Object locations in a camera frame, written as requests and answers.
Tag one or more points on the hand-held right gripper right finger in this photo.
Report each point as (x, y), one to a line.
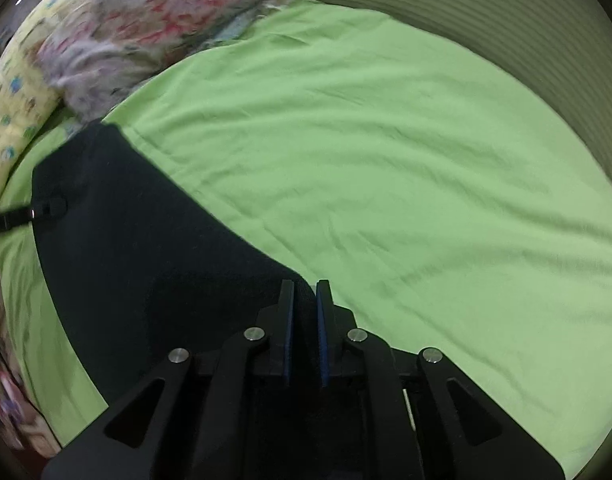
(325, 330)

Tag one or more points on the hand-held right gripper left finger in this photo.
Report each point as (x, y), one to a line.
(288, 330)

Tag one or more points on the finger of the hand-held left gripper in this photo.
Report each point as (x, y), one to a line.
(31, 214)

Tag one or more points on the black pants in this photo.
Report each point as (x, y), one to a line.
(151, 270)

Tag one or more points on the yellow patterned pillow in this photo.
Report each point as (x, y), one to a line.
(21, 90)

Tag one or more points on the green bed sheet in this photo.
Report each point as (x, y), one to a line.
(366, 170)

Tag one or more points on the colourful printed cloth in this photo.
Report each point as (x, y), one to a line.
(3, 390)

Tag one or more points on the floral grey pink pillow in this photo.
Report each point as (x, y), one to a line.
(136, 25)

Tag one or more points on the striped beige headboard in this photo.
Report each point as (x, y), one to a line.
(485, 20)

